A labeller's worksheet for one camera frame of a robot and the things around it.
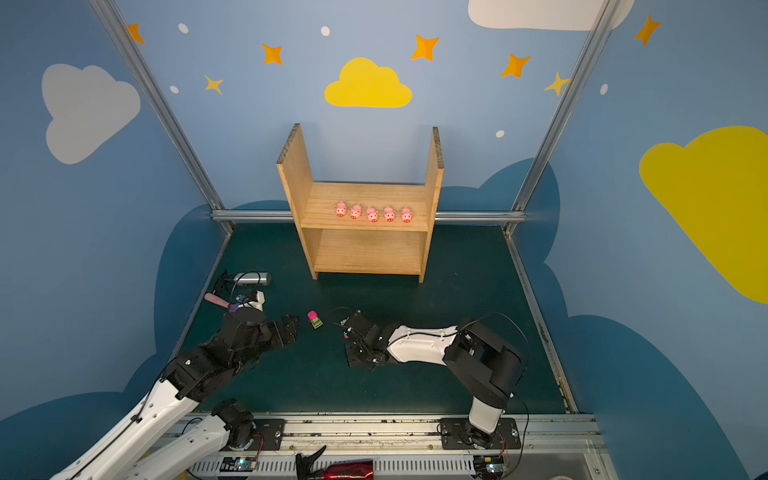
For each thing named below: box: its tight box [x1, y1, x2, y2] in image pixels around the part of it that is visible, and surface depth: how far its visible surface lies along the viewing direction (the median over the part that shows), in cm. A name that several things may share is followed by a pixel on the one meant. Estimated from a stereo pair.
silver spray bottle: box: [234, 272, 272, 286], surface depth 103 cm
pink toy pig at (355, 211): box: [349, 203, 362, 220], surface depth 86 cm
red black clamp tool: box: [295, 445, 374, 480], surface depth 68 cm
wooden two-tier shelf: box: [276, 123, 445, 283], surface depth 95 cm
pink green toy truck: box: [307, 310, 324, 330], surface depth 95 cm
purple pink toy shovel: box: [204, 292, 240, 313], surface depth 98 cm
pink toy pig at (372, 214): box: [366, 205, 379, 223], surface depth 86 cm
